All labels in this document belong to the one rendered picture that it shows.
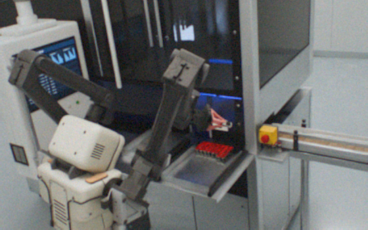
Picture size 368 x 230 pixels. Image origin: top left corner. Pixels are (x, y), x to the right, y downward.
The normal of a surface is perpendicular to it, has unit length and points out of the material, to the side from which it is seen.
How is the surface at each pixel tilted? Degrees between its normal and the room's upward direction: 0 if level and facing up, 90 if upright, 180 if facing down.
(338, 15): 90
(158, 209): 90
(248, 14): 90
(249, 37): 90
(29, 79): 99
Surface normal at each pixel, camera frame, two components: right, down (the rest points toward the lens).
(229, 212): -0.52, 0.37
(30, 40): 0.84, 0.13
